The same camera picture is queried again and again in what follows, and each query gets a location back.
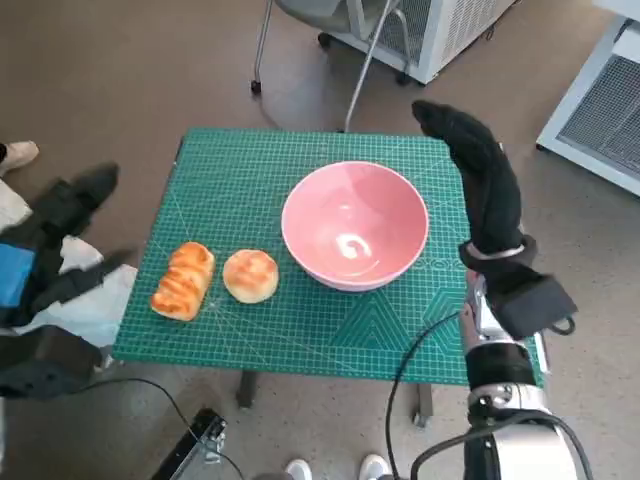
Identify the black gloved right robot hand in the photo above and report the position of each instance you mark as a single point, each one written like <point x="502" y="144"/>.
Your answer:
<point x="492" y="200"/>

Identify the pink bowl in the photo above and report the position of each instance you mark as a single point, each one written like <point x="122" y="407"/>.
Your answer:
<point x="355" y="220"/>

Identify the round toy bread bun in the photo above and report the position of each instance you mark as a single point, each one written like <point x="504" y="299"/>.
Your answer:
<point x="250" y="275"/>

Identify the long braided toy bread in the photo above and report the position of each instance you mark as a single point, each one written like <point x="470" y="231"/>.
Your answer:
<point x="182" y="282"/>

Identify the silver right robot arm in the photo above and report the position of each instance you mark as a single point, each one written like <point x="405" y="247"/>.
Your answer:
<point x="500" y="370"/>

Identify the white cabinet with mesh panel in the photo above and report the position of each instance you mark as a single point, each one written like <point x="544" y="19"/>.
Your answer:
<point x="600" y="115"/>
<point x="440" y="35"/>

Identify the grey chair with metal legs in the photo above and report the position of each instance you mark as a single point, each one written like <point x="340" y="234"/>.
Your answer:
<point x="360" y="70"/>

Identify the black table leg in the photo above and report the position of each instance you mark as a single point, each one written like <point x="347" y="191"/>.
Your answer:
<point x="246" y="390"/>
<point x="424" y="405"/>

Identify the green cutting mat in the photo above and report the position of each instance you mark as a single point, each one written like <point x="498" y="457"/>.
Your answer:
<point x="250" y="200"/>

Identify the white shoe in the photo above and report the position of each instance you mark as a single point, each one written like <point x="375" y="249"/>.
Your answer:
<point x="376" y="467"/>
<point x="299" y="470"/>

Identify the person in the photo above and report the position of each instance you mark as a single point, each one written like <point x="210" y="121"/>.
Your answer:
<point x="80" y="252"/>

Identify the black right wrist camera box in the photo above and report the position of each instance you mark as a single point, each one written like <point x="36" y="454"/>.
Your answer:
<point x="535" y="305"/>

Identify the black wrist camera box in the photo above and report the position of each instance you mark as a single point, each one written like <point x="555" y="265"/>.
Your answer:
<point x="50" y="360"/>
<point x="535" y="305"/>

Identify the black bar with metal bracket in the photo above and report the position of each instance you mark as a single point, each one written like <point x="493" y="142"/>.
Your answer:
<point x="190" y="445"/>

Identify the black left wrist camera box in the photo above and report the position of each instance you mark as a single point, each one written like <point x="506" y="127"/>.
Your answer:
<point x="50" y="360"/>

